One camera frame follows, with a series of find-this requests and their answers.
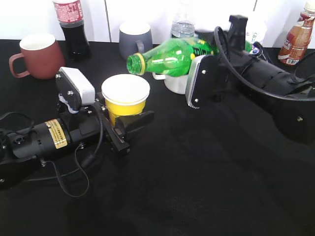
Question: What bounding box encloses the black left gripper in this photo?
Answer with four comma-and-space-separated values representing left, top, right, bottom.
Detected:
58, 92, 155, 155

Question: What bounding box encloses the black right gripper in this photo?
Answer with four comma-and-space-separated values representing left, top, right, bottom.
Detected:
195, 29, 240, 102

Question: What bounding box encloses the yellow paper cup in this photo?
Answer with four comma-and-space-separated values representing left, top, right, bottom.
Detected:
101, 74, 150, 125

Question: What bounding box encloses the green sprite bottle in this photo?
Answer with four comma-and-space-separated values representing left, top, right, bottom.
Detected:
126, 38, 252, 78

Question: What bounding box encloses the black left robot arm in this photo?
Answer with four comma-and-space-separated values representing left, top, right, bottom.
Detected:
0, 94, 155, 190

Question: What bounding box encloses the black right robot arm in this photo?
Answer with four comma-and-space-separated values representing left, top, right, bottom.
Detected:
186, 31, 315, 144

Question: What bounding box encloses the white blueberry milk carton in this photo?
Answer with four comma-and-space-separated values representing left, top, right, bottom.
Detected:
245, 14, 267, 44

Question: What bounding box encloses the clear water bottle green label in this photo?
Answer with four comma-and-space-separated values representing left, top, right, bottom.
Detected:
171, 2, 195, 38

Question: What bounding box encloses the white ceramic mug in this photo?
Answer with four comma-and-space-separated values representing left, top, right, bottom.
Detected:
152, 73, 188, 94

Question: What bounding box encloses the brown tea drink bottle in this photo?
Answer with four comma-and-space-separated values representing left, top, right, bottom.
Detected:
278, 0, 315, 66

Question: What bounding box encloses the grey ceramic mug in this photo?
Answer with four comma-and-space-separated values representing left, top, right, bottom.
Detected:
119, 21, 153, 60

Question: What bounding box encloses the brown ceramic mug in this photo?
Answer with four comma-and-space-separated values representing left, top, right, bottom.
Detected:
9, 32, 65, 80

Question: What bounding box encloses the cola bottle red label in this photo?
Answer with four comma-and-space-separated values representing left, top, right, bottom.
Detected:
52, 0, 91, 62

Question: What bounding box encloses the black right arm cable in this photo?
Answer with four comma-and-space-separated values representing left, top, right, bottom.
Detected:
213, 26, 315, 101

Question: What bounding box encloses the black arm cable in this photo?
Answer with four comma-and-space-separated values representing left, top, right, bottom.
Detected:
213, 26, 315, 101
0, 103, 104, 198

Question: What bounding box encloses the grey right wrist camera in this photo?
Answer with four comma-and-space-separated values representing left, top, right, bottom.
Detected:
185, 55, 219, 109

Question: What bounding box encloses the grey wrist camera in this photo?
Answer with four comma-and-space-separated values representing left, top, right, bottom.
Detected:
185, 55, 219, 109
55, 66, 95, 114

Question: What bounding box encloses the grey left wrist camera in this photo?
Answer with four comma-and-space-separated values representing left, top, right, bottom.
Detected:
55, 66, 95, 114

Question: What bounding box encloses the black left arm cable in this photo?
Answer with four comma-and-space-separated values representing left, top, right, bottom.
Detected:
0, 103, 104, 198

